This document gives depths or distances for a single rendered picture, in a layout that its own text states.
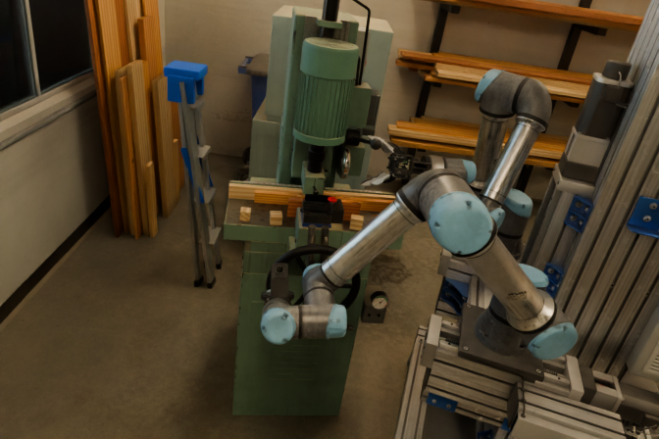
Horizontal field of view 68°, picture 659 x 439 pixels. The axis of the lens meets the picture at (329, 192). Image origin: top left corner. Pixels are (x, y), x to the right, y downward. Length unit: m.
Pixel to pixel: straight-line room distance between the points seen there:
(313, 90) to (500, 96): 0.59
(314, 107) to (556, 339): 0.91
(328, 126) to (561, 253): 0.79
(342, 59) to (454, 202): 0.67
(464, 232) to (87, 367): 1.84
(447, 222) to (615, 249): 0.66
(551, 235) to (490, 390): 0.48
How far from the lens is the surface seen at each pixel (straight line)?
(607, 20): 3.76
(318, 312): 1.13
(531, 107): 1.61
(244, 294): 1.76
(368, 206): 1.77
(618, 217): 1.49
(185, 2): 4.10
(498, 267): 1.11
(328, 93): 1.51
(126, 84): 2.85
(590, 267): 1.55
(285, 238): 1.62
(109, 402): 2.30
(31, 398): 2.39
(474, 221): 1.00
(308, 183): 1.66
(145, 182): 3.08
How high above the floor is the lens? 1.73
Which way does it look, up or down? 26 degrees down
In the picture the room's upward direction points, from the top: 9 degrees clockwise
